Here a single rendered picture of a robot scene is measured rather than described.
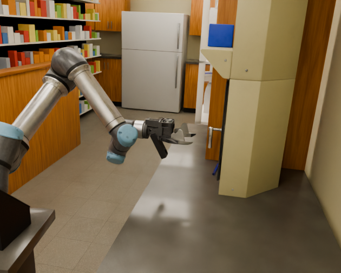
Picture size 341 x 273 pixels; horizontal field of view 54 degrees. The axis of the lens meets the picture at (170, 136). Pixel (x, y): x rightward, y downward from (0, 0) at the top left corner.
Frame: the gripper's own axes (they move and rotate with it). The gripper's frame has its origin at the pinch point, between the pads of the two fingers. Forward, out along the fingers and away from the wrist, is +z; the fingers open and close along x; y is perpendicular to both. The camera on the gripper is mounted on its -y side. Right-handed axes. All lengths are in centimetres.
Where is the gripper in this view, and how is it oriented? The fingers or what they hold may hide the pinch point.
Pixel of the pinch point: (192, 140)
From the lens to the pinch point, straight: 137.4
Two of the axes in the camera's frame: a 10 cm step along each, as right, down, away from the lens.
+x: 1.9, -3.0, 9.4
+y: 0.5, -9.5, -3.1
